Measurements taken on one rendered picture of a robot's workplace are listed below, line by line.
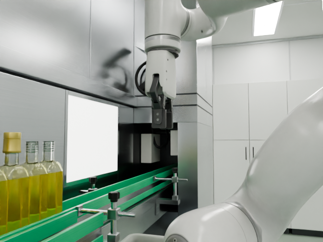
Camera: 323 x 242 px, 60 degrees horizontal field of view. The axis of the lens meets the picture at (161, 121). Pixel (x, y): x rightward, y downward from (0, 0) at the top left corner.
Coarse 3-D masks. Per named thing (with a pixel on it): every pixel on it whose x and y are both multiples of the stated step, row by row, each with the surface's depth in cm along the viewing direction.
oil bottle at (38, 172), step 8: (32, 168) 63; (40, 168) 65; (32, 176) 62; (40, 176) 64; (32, 184) 62; (40, 184) 64; (32, 192) 62; (40, 192) 64; (32, 200) 62; (40, 200) 64; (32, 208) 62; (40, 208) 64; (32, 216) 62; (40, 216) 64
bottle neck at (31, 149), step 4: (28, 144) 64; (32, 144) 65; (36, 144) 65; (28, 148) 64; (32, 148) 65; (36, 148) 65; (28, 152) 64; (32, 152) 64; (36, 152) 65; (28, 156) 64; (32, 156) 64; (36, 156) 65; (28, 160) 64; (32, 160) 64; (36, 160) 65
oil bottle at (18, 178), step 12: (0, 168) 58; (12, 168) 58; (24, 168) 60; (12, 180) 57; (24, 180) 60; (12, 192) 57; (24, 192) 60; (12, 204) 57; (24, 204) 60; (12, 216) 57; (24, 216) 60; (12, 228) 57
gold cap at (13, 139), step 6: (6, 132) 59; (12, 132) 59; (18, 132) 60; (6, 138) 59; (12, 138) 59; (18, 138) 60; (6, 144) 59; (12, 144) 59; (18, 144) 60; (6, 150) 58; (12, 150) 59; (18, 150) 60
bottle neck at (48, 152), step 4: (44, 144) 70; (48, 144) 70; (52, 144) 71; (44, 148) 70; (48, 148) 70; (52, 148) 71; (44, 152) 70; (48, 152) 70; (52, 152) 71; (44, 156) 70; (48, 156) 70; (52, 156) 71
